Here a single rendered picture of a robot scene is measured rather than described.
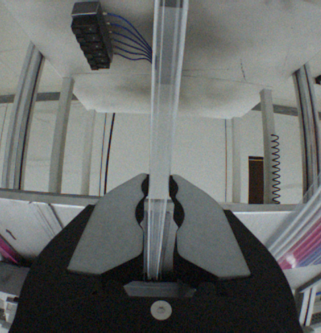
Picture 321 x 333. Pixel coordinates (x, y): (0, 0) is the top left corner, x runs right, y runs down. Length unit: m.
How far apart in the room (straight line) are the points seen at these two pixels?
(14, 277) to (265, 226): 0.35
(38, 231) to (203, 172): 1.76
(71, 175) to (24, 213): 1.79
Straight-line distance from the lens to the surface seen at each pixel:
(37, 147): 2.25
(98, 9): 0.43
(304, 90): 0.62
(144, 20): 0.46
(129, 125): 1.97
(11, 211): 0.25
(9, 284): 0.37
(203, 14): 0.45
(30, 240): 0.30
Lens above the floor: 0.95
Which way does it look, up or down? 7 degrees down
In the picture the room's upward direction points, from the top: 178 degrees counter-clockwise
